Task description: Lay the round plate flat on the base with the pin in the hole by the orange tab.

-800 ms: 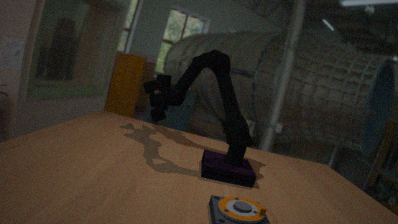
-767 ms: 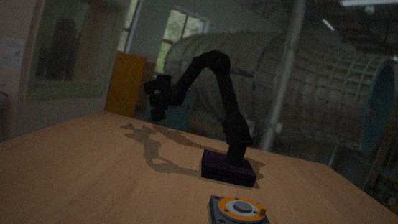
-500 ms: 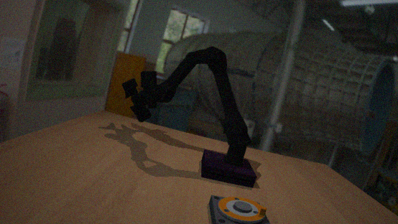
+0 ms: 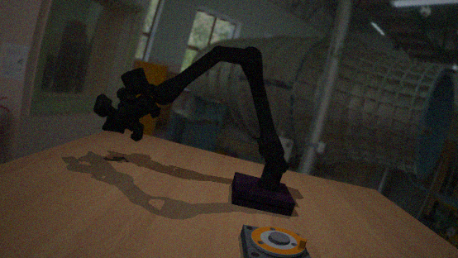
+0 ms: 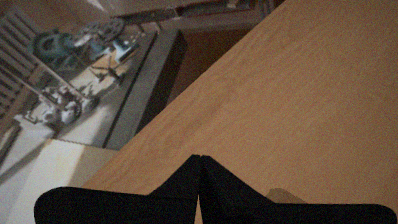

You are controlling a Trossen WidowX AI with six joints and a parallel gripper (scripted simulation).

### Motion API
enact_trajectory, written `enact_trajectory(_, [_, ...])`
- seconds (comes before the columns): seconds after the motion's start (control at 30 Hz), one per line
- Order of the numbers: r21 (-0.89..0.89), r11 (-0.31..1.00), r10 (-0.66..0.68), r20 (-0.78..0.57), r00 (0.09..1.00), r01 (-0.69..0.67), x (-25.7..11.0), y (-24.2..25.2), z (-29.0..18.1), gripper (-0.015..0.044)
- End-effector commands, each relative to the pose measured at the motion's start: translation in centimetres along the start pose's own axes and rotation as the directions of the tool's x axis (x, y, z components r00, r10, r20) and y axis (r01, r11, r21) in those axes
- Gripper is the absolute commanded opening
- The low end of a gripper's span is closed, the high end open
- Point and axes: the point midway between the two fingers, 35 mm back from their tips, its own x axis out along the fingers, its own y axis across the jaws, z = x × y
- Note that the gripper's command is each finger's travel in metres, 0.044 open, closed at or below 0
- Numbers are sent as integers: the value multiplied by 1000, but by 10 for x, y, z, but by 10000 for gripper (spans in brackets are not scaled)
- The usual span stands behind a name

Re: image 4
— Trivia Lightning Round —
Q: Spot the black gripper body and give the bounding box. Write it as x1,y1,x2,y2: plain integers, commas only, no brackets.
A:
93,93,144,141

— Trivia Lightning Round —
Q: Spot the orange round plate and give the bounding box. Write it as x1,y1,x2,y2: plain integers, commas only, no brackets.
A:
250,227,307,258

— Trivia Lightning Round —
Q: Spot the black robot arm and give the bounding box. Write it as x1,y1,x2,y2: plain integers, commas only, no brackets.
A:
117,45,289,193

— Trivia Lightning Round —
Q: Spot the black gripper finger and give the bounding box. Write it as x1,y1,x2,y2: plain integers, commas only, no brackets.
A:
102,119,114,130
104,122,125,134

